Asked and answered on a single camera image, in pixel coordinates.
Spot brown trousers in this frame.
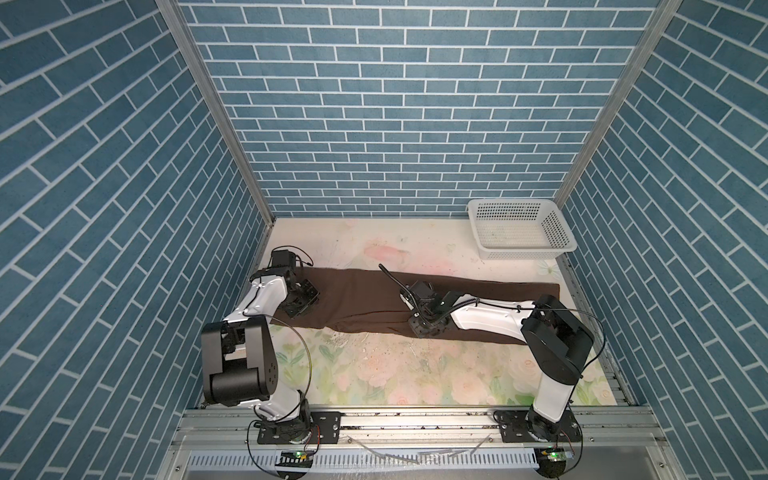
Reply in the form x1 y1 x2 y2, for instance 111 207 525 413
274 268 560 338

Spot white plastic basket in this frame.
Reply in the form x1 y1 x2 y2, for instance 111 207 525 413
467 198 578 260

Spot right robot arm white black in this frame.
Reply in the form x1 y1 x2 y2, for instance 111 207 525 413
399 281 594 441

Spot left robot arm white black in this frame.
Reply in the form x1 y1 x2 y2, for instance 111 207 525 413
201 274 318 444

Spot left green circuit board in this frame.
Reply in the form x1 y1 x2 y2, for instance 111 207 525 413
275 451 315 471

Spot green circuit board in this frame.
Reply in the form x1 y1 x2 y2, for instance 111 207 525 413
275 451 315 471
534 447 574 470

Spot right green circuit board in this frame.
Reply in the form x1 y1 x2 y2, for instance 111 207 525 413
534 447 574 470

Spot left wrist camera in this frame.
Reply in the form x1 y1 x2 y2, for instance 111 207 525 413
267 248 300 275

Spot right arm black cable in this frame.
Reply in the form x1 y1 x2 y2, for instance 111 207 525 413
377 262 608 373

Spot aluminium front rail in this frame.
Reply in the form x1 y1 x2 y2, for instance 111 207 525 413
158 406 676 451

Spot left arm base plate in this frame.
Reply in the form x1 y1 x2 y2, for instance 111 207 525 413
257 410 341 445

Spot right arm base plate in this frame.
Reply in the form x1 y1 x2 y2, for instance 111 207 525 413
492 408 583 443

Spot white slotted cable duct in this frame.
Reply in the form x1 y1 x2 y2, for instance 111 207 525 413
187 447 539 473

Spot left corner aluminium post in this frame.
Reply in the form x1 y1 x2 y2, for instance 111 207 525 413
156 0 275 229

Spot corner aluminium post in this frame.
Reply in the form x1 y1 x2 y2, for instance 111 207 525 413
554 0 682 210
156 0 275 229

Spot right corner aluminium post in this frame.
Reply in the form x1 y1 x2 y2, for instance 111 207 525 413
554 0 682 210

